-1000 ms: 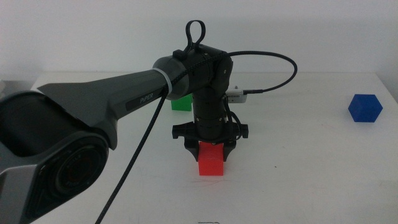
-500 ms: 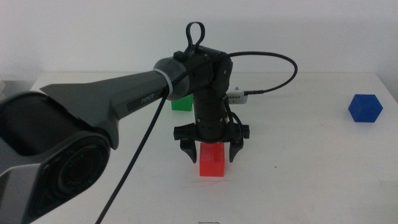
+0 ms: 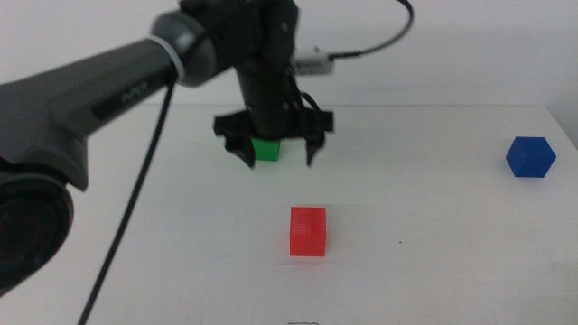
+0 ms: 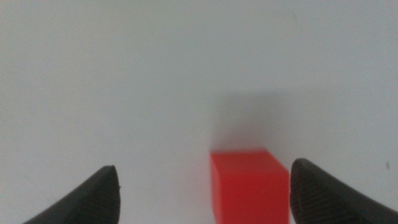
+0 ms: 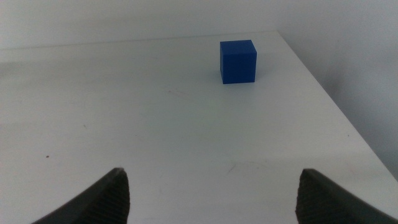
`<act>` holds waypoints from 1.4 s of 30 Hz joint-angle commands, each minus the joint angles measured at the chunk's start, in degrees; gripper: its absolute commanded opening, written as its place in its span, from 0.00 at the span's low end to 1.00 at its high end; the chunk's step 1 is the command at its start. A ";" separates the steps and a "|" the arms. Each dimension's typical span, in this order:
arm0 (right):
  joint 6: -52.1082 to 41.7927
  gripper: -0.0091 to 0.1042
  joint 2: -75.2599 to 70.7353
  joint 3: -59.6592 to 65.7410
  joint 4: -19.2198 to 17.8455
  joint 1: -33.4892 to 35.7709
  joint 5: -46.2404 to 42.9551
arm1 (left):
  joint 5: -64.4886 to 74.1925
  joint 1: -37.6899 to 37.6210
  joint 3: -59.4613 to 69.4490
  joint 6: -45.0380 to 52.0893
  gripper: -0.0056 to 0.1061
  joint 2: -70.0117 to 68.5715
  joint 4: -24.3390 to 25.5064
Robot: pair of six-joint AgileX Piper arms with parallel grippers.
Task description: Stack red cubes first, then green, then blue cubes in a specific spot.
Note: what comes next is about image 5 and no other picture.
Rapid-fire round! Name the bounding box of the blue cube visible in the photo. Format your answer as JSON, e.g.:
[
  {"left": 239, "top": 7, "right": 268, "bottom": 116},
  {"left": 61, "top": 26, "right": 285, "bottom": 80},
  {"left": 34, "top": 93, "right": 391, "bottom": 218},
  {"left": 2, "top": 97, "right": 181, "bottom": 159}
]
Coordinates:
[{"left": 220, "top": 39, "right": 258, "bottom": 85}]

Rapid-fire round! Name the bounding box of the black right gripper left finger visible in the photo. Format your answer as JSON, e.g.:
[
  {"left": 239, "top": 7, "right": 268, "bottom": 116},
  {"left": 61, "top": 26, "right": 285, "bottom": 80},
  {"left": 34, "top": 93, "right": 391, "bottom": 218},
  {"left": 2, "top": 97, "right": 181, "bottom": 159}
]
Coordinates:
[{"left": 30, "top": 167, "right": 131, "bottom": 224}]

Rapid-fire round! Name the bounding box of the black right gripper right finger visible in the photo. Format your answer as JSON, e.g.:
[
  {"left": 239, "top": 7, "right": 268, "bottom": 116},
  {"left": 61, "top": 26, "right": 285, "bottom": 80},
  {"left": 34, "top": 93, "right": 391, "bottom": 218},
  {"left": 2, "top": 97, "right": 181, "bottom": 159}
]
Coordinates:
[{"left": 295, "top": 168, "right": 398, "bottom": 224}]

